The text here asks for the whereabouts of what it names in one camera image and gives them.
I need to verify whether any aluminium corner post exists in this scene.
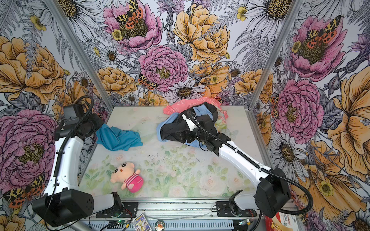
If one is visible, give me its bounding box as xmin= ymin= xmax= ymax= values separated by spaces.
xmin=248 ymin=0 xmax=304 ymax=110
xmin=45 ymin=1 xmax=114 ymax=111

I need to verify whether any light blue satin cloth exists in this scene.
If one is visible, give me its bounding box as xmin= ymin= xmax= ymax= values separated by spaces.
xmin=156 ymin=103 xmax=218 ymax=151

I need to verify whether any red snack box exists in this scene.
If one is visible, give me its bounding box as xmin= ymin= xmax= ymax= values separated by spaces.
xmin=265 ymin=213 xmax=300 ymax=231

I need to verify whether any aluminium front rail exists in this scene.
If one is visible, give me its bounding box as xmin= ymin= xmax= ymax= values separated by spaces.
xmin=69 ymin=197 xmax=295 ymax=231

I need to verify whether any pink plush doll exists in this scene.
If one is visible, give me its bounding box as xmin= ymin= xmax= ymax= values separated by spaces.
xmin=110 ymin=162 xmax=144 ymax=193

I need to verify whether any dark grey cloth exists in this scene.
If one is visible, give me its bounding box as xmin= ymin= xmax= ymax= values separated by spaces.
xmin=156 ymin=102 xmax=218 ymax=148

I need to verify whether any aluminium corner post right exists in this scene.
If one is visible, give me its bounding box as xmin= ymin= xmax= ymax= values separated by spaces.
xmin=248 ymin=0 xmax=304 ymax=110

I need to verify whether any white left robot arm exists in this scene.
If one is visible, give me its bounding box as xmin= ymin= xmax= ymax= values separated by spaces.
xmin=32 ymin=104 xmax=123 ymax=228

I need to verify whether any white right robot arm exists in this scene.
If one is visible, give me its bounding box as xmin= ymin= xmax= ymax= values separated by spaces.
xmin=182 ymin=111 xmax=291 ymax=218

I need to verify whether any black corrugated cable right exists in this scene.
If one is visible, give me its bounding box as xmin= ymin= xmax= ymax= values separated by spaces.
xmin=187 ymin=114 xmax=314 ymax=216

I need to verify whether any black corrugated cable left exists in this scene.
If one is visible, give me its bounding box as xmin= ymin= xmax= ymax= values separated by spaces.
xmin=43 ymin=95 xmax=95 ymax=226

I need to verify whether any teal cloth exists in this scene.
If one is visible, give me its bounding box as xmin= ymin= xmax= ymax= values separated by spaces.
xmin=96 ymin=124 xmax=143 ymax=151

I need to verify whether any small colourful card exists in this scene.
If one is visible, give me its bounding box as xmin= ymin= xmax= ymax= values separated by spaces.
xmin=132 ymin=214 xmax=152 ymax=231

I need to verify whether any round badge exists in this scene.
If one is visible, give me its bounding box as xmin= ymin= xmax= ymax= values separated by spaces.
xmin=155 ymin=220 xmax=165 ymax=231

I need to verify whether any pink patterned cloth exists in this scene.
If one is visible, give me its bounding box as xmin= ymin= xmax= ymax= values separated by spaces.
xmin=163 ymin=97 xmax=228 ymax=118

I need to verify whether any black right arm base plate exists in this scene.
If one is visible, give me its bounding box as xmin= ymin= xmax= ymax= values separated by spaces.
xmin=215 ymin=190 xmax=258 ymax=217

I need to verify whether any black corrugated cable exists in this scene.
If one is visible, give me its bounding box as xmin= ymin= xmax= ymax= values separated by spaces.
xmin=187 ymin=114 xmax=314 ymax=216
xmin=43 ymin=95 xmax=95 ymax=226

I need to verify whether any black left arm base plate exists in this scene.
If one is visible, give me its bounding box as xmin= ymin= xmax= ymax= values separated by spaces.
xmin=96 ymin=192 xmax=138 ymax=218

